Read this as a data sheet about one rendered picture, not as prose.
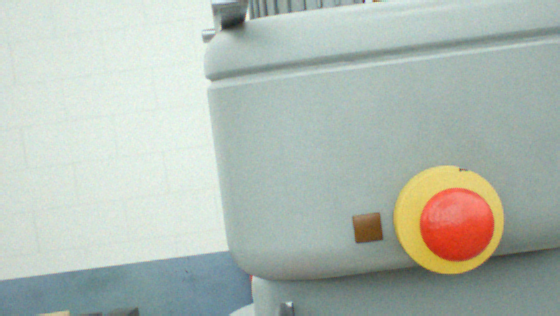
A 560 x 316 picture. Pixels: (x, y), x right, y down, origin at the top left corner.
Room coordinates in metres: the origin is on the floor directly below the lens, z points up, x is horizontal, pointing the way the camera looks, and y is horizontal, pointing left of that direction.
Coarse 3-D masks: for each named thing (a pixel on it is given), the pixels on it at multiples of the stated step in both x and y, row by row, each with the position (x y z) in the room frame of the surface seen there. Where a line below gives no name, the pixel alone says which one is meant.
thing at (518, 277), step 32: (512, 256) 0.71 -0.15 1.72; (544, 256) 0.71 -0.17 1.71; (256, 288) 0.72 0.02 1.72; (288, 288) 0.71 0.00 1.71; (320, 288) 0.71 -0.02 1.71; (352, 288) 0.71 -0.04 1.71; (384, 288) 0.71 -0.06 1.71; (416, 288) 0.71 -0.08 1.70; (448, 288) 0.71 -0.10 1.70; (480, 288) 0.71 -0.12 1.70; (512, 288) 0.71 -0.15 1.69; (544, 288) 0.71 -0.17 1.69
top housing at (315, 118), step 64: (448, 0) 0.62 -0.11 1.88; (512, 0) 0.62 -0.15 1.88; (256, 64) 0.62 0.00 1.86; (320, 64) 0.62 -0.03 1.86; (384, 64) 0.62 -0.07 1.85; (448, 64) 0.62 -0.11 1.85; (512, 64) 0.62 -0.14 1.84; (256, 128) 0.62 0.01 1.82; (320, 128) 0.62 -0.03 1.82; (384, 128) 0.62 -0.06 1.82; (448, 128) 0.62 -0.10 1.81; (512, 128) 0.62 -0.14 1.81; (256, 192) 0.63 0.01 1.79; (320, 192) 0.62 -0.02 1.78; (384, 192) 0.62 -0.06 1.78; (512, 192) 0.62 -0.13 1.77; (256, 256) 0.63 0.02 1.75; (320, 256) 0.62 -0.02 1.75; (384, 256) 0.62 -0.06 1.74
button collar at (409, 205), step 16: (416, 176) 0.61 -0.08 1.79; (432, 176) 0.59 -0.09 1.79; (448, 176) 0.59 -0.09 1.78; (464, 176) 0.60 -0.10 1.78; (480, 176) 0.60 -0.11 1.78; (400, 192) 0.61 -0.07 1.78; (416, 192) 0.60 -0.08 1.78; (432, 192) 0.60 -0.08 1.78; (480, 192) 0.60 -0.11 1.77; (400, 208) 0.60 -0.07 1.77; (416, 208) 0.60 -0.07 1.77; (496, 208) 0.60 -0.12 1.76; (400, 224) 0.60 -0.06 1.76; (416, 224) 0.59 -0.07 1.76; (496, 224) 0.60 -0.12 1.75; (400, 240) 0.60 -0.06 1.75; (416, 240) 0.59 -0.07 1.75; (496, 240) 0.60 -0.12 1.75; (416, 256) 0.60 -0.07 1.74; (432, 256) 0.59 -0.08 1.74; (480, 256) 0.60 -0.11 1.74; (448, 272) 0.60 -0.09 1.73
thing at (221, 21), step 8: (216, 0) 0.56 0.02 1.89; (224, 0) 0.56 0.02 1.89; (232, 0) 0.56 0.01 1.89; (240, 0) 0.56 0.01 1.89; (248, 0) 0.56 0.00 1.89; (216, 8) 0.56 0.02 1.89; (224, 8) 0.56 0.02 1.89; (232, 8) 0.57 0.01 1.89; (240, 8) 0.57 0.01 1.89; (216, 16) 0.60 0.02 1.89; (224, 16) 0.60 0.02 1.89; (232, 16) 0.61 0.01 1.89; (240, 16) 0.62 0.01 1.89; (216, 24) 0.66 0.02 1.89; (224, 24) 0.66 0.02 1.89; (232, 24) 0.67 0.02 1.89; (208, 32) 0.76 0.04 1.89; (216, 32) 0.72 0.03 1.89; (208, 40) 0.78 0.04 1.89
